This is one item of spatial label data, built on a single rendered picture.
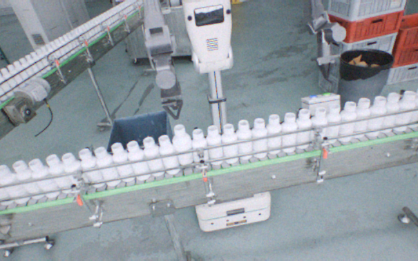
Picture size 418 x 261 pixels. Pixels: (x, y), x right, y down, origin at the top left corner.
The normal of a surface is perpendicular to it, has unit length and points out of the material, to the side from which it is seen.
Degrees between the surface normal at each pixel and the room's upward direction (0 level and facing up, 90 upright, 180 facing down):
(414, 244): 0
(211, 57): 90
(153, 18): 55
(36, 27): 90
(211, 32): 90
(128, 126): 90
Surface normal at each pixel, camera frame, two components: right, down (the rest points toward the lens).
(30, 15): -0.18, 0.60
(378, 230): -0.12, -0.80
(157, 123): 0.15, 0.58
